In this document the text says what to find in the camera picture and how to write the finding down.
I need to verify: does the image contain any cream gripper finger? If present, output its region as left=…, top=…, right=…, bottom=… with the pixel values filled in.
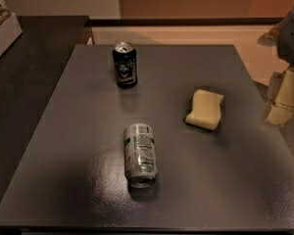
left=264, top=65, right=294, bottom=126

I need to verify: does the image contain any silver green 7up can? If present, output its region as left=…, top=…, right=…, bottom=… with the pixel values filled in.
left=123, top=123, right=158, bottom=188

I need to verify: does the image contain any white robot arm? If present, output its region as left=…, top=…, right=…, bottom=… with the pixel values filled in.
left=258, top=7, right=294, bottom=126

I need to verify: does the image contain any dark blue soda can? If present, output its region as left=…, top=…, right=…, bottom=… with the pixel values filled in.
left=113, top=42, right=138, bottom=89

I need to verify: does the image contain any yellow sponge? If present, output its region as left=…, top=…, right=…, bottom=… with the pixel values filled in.
left=185, top=89, right=224, bottom=130

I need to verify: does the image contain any dark wooden side table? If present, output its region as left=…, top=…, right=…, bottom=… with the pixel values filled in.
left=0, top=16, right=89, bottom=202

